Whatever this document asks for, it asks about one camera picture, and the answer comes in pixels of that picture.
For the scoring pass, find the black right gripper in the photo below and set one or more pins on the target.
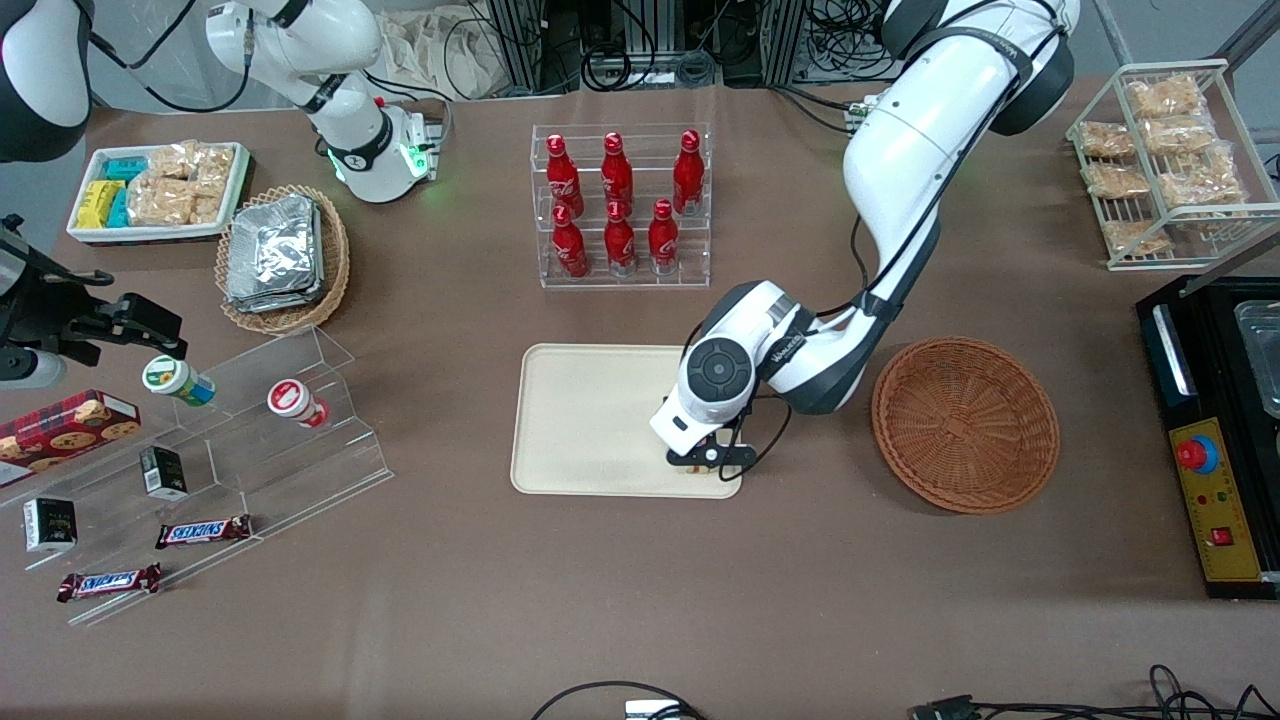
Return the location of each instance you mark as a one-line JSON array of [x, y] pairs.
[[72, 327]]

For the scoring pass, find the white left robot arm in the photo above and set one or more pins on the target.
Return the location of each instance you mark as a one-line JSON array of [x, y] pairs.
[[900, 160]]

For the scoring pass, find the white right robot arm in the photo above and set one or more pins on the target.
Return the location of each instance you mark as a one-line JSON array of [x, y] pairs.
[[340, 80]]

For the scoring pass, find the white rectangular snack tray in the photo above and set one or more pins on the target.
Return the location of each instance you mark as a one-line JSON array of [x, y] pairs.
[[160, 232]]

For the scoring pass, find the cream plastic tray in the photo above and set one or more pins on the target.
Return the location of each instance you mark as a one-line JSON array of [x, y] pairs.
[[590, 420]]

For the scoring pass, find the wicker basket holding foil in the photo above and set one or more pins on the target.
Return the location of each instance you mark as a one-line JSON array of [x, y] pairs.
[[335, 270]]

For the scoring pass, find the empty brown wicker basket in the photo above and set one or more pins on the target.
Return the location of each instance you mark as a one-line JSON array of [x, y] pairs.
[[965, 425]]

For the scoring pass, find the green lid white cup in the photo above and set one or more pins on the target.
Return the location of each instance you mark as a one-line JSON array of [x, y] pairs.
[[175, 380]]

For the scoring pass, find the teal snack packet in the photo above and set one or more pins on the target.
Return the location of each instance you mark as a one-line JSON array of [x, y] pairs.
[[126, 169], [119, 210]]

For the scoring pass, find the clear rice cracker bag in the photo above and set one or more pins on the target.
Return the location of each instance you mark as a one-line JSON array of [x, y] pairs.
[[215, 170], [172, 162], [158, 202]]

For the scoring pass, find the yellow snack packet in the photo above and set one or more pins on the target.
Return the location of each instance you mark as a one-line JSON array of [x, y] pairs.
[[97, 205]]

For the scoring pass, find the stack of foil containers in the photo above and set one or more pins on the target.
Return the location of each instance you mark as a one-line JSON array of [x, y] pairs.
[[272, 255]]

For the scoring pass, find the red plaid cookie box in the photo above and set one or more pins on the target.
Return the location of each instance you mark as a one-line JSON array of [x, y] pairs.
[[65, 430]]

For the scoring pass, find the small black box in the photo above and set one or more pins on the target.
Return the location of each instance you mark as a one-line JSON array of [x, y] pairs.
[[50, 525], [163, 473]]

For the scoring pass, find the red lid white cup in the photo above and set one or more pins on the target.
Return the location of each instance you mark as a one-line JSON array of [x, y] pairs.
[[295, 402]]

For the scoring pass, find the clear acrylic stepped display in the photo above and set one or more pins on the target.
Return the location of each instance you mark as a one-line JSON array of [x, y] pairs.
[[300, 470]]

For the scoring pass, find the clear acrylic bottle rack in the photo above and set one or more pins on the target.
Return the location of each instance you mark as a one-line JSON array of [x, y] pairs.
[[620, 270]]

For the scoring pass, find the Snickers chocolate bar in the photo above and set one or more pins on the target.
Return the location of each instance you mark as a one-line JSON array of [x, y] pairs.
[[110, 582], [203, 531]]

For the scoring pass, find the red cola bottle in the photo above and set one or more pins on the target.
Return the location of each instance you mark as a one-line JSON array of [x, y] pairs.
[[620, 245], [563, 180], [617, 175], [570, 250], [688, 175], [663, 240]]

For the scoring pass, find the beige cloth bag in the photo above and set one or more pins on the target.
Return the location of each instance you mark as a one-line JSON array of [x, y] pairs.
[[440, 50]]

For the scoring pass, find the bagged fried snack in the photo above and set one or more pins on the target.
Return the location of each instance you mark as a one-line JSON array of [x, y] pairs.
[[1178, 135], [1107, 140], [1165, 97], [1116, 180], [1135, 238], [1203, 180]]

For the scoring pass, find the red emergency stop button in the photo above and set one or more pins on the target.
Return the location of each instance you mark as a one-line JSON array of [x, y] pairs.
[[1195, 454]]

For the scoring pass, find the black control box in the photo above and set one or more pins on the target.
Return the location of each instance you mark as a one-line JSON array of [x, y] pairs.
[[1215, 380]]

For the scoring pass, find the clear plastic container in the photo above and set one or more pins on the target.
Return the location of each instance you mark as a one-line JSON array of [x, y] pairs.
[[1262, 350]]

